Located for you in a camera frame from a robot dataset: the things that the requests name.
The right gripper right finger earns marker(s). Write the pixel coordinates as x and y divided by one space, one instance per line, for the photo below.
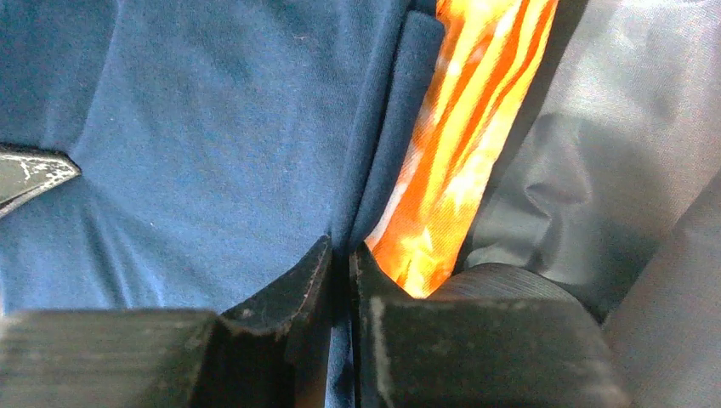
492 336

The navy blue garment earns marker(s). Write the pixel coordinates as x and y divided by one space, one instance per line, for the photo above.
217 141

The orange garment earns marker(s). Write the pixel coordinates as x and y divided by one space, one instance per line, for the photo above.
485 66

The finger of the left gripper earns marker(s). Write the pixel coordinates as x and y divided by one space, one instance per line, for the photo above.
27 172

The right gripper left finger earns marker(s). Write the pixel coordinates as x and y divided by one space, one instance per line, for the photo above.
268 351

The space astronaut hardshell suitcase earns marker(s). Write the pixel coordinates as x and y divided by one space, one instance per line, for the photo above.
609 185

